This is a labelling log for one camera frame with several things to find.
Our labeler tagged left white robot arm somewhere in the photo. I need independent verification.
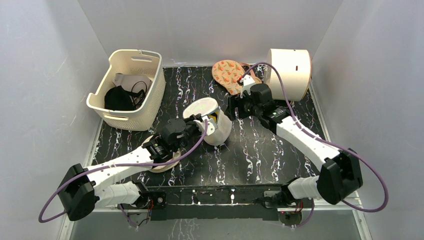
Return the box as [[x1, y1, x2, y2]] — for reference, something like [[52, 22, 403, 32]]
[[54, 114, 216, 221]]

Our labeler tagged black bra in basket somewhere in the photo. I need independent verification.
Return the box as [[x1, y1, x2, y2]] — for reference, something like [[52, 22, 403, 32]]
[[104, 81, 148, 111]]

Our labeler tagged grey garment in basket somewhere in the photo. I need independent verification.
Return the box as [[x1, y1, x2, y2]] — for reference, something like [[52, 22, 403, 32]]
[[112, 73, 152, 97]]

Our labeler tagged yellow black bra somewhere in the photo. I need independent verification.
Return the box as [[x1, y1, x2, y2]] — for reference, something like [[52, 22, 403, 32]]
[[208, 110, 220, 123]]

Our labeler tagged floral orange mesh laundry bag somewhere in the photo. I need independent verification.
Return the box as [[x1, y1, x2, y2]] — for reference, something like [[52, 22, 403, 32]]
[[211, 60, 250, 96]]

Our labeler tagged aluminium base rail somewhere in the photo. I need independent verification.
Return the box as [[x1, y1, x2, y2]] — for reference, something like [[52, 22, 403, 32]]
[[64, 188, 365, 214]]

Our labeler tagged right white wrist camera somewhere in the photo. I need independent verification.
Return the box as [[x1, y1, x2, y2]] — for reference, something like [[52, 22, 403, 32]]
[[239, 75, 256, 99]]

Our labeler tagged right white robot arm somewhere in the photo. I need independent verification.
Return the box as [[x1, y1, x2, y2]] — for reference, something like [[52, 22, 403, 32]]
[[225, 83, 363, 208]]

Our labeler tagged cream round mesh laundry bag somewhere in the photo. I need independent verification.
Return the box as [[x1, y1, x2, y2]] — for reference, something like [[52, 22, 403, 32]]
[[141, 134, 182, 173]]

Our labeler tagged cream cylindrical drum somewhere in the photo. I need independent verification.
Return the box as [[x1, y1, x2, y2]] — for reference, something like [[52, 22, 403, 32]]
[[263, 48, 312, 102]]

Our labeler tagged cream perforated laundry basket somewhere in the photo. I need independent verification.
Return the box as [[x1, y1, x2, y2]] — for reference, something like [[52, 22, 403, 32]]
[[86, 49, 166, 131]]

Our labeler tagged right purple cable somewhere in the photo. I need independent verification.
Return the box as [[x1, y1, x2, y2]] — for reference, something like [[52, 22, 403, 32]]
[[240, 62, 389, 213]]

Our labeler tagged white blue-trimmed mesh laundry bag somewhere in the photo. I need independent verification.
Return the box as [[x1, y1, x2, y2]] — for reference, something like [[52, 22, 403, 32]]
[[182, 97, 232, 146]]

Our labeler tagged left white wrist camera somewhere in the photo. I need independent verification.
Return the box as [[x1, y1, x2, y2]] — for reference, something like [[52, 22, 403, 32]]
[[194, 114, 218, 136]]

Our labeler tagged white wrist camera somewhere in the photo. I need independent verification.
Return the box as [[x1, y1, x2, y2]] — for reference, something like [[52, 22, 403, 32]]
[[239, 75, 256, 99], [194, 114, 218, 136]]

